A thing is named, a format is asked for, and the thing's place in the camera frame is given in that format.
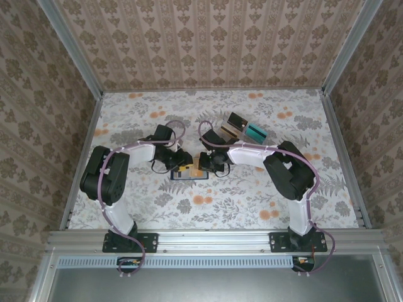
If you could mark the blue card holder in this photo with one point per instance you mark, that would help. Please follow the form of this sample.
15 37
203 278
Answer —
189 177

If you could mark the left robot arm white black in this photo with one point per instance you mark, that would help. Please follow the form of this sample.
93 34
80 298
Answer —
104 176

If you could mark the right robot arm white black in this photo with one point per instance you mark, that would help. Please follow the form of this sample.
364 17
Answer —
289 176

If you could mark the striped gold grey card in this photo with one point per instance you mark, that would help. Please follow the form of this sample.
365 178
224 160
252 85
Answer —
228 131

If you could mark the clear acrylic card organizer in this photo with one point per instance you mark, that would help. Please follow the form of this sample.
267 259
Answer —
244 129

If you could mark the black credit card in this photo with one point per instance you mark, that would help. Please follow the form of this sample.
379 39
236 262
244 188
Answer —
237 121

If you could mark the teal credit card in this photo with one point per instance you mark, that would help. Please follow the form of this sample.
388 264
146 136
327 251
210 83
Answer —
256 132

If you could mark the floral print tablecloth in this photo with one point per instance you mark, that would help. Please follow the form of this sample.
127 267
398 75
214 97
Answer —
220 204

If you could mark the aluminium mounting beam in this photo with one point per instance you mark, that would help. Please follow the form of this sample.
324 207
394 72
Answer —
214 240

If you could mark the small controller board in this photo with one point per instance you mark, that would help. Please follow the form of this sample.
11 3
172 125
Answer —
303 261
129 263

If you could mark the grey metal panel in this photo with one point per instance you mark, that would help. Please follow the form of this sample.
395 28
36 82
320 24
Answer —
214 286

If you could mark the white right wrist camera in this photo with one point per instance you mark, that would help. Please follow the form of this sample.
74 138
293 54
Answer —
208 152

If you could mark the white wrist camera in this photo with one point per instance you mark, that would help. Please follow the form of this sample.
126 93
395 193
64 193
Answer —
175 146
208 152

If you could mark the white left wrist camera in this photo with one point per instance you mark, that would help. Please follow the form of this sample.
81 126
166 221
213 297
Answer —
175 146

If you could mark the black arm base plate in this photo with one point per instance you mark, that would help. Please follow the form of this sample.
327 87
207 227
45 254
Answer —
149 242
277 242

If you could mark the aluminium side rail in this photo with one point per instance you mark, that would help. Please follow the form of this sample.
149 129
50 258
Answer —
93 119
339 141

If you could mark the aluminium frame post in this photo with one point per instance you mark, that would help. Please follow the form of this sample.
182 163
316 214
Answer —
349 47
72 50

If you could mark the aluminium lower frame bar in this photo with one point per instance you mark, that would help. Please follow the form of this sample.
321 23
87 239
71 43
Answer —
44 277
382 277

